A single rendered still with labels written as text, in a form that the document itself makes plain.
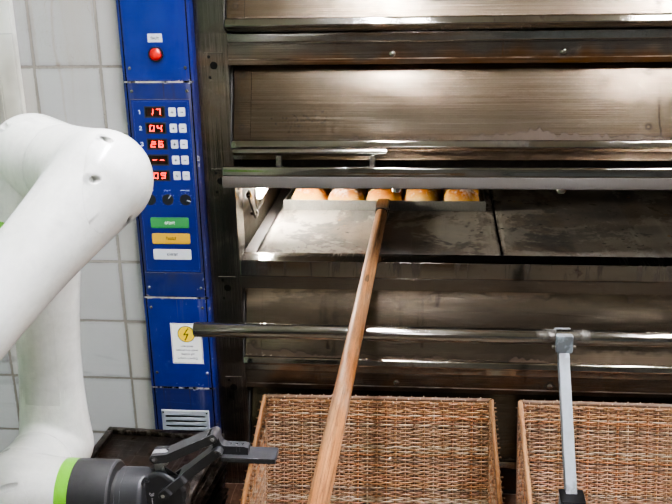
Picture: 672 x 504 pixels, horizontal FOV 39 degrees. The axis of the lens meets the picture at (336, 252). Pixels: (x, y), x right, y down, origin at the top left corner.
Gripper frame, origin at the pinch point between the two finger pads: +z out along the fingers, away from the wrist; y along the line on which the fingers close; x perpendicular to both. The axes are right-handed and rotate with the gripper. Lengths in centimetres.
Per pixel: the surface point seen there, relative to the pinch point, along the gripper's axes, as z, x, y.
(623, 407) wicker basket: 64, -97, 36
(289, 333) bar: -7, -62, 4
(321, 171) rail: -3, -86, -23
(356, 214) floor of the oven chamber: -1, -138, 2
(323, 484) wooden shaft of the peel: 6.5, -3.7, -0.4
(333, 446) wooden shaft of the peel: 6.8, -13.7, -0.4
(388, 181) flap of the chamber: 11, -85, -21
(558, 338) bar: 44, -62, 3
